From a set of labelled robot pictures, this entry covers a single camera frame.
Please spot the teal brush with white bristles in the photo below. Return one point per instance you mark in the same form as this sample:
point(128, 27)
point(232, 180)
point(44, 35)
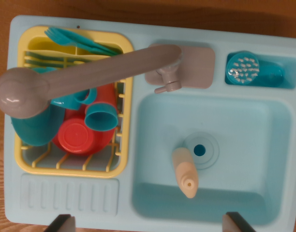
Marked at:
point(242, 67)

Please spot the red plastic cup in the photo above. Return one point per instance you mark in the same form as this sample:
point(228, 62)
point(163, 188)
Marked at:
point(75, 136)

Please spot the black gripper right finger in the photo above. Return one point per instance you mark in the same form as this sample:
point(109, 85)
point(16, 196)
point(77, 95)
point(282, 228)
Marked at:
point(235, 224)

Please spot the grey toy faucet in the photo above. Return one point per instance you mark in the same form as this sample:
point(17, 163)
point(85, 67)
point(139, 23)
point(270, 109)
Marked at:
point(102, 70)

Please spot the yellow dish rack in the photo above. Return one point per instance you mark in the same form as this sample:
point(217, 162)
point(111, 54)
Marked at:
point(65, 172)

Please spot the teal plastic cup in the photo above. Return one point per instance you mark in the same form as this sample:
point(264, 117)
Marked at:
point(99, 120)

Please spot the red plastic plate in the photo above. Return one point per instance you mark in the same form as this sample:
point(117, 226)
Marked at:
point(107, 94)

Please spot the teal plastic bowl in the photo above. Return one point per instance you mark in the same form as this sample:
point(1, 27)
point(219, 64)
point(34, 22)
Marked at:
point(34, 130)

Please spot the light blue toy sink unit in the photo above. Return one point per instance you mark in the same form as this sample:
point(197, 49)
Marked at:
point(211, 120)

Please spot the cream detergent bottle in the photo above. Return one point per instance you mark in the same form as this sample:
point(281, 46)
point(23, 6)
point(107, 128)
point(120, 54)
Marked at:
point(184, 169)

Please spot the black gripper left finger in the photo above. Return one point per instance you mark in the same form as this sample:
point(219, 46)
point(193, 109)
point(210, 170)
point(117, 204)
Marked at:
point(63, 224)

